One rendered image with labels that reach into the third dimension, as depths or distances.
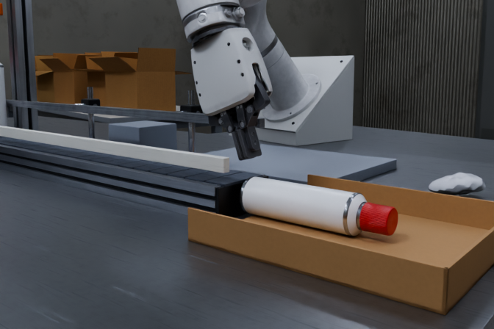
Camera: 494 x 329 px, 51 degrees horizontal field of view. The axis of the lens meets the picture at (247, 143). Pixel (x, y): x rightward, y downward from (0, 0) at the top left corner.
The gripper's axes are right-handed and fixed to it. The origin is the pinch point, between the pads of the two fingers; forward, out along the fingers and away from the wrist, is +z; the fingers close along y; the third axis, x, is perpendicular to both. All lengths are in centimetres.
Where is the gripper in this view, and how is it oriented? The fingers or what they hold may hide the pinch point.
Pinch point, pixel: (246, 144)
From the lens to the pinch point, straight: 71.1
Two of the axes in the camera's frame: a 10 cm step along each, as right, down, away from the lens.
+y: -7.2, 2.6, 6.4
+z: 2.6, 9.6, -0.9
